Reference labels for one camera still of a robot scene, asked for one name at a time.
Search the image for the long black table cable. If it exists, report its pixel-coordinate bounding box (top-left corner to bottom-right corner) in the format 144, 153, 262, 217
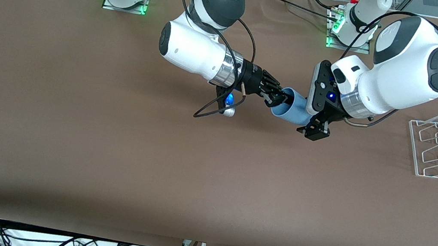
253, 0, 343, 23

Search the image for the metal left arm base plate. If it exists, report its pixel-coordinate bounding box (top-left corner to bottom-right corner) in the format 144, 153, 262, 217
324, 5, 377, 55

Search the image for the short black table cable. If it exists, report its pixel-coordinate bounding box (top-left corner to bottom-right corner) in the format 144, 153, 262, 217
303, 0, 338, 12

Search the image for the light blue plastic cup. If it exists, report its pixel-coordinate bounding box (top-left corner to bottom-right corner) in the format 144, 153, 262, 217
268, 85, 318, 128

